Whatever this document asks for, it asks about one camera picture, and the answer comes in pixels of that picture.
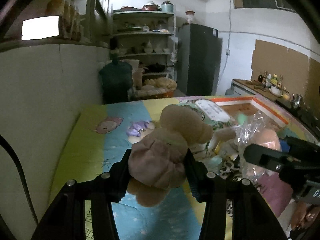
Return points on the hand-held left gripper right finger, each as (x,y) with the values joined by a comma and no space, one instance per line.
(193,180)

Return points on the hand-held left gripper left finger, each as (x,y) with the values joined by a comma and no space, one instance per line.
(119,180)

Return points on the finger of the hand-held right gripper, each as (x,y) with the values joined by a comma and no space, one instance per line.
(300,143)
(265,157)

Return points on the clear plastic bag peach plush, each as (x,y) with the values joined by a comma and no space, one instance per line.
(262,135)

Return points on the beige teddy bear pink outfit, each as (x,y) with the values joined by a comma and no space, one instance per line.
(160,160)

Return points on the orange-edged cardboard box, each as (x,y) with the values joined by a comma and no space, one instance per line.
(260,107)

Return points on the person's right hand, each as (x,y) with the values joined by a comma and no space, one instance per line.
(305,215)

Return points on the black cooktop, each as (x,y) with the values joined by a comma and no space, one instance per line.
(297,110)

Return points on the leopard print cloth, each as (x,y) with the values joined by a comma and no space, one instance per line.
(228,168)

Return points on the colourful printed blanket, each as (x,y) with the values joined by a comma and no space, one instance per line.
(87,142)

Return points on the white bowl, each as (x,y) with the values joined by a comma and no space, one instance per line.
(276,91)

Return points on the group of condiment bottles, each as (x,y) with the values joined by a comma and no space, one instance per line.
(273,80)

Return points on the white printed paper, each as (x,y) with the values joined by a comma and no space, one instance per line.
(212,110)

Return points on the wooden kitchen counter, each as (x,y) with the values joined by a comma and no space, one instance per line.
(243,82)

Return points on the blue-green water jug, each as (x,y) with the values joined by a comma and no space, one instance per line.
(115,82)

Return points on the basket of steamed buns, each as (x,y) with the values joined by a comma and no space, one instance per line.
(156,85)

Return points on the dark grey refrigerator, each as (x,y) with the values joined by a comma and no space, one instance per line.
(200,60)

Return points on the dark water jug pump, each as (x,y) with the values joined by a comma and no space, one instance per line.
(114,47)

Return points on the white metal shelf rack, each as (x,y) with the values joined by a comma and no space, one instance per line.
(143,33)

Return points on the glass jar red lid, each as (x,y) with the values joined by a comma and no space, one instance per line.
(190,17)

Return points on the small lit screen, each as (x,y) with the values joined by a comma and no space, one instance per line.
(40,27)

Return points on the flat dark pan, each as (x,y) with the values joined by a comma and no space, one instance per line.
(128,8)

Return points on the teal enamel pot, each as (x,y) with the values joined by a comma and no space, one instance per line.
(167,7)

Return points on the red pot glass lid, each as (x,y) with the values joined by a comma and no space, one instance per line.
(150,6)

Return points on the brown cardboard wall sheet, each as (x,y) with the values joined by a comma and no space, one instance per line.
(280,60)

